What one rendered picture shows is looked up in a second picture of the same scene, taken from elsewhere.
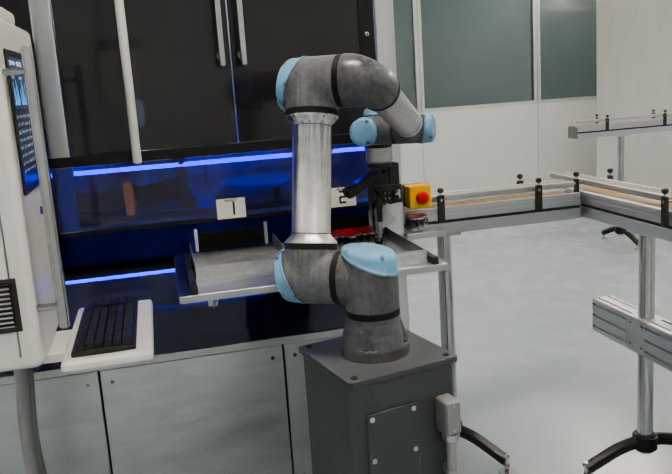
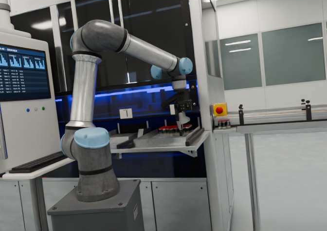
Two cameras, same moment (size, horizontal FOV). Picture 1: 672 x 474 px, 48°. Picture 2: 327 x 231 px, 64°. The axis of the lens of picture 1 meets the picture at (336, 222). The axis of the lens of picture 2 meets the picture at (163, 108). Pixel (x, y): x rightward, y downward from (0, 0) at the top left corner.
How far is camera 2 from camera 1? 1.21 m
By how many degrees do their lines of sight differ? 32
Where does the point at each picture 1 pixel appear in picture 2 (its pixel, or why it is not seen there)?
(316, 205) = (76, 105)
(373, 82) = (98, 33)
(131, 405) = not seen: hidden behind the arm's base
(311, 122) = (78, 60)
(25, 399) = (32, 188)
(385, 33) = (196, 23)
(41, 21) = (56, 38)
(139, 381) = not seen: hidden behind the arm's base
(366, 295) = (79, 158)
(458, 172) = not seen: outside the picture
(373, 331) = (82, 181)
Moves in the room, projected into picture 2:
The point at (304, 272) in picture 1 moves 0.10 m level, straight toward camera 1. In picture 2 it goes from (65, 142) to (42, 148)
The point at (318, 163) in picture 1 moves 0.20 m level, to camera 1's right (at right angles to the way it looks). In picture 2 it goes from (79, 82) to (118, 75)
